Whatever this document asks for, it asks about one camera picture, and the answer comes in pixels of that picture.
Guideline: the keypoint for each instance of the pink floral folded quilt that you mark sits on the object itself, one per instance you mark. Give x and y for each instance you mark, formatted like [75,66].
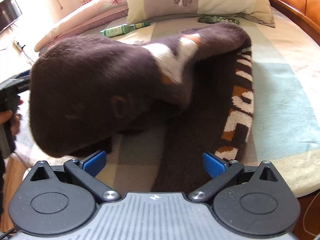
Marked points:
[89,16]

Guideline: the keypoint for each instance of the person left hand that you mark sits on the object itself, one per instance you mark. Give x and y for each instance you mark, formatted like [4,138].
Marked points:
[13,118]

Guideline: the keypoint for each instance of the wall mounted black television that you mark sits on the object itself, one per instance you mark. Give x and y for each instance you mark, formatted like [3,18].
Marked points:
[10,12]

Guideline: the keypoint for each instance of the green glass bottle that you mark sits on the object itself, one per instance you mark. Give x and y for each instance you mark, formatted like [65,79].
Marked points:
[123,29]

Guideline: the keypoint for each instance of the white wall power strip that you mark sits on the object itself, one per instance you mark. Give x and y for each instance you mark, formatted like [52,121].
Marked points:
[18,46]

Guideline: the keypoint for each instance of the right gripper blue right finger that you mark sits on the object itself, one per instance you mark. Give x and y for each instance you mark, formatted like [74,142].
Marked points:
[222,172]

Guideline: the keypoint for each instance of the orange wooden headboard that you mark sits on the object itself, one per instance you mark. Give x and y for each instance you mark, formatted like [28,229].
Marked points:
[304,13]

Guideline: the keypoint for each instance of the dark green patterned packet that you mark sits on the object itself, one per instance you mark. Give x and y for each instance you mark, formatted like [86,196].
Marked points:
[213,19]

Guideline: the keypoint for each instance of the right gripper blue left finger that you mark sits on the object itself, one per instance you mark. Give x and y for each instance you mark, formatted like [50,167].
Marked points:
[83,174]

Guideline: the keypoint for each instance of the dark brown fuzzy sweater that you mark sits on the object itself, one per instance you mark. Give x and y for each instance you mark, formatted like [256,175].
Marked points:
[157,106]

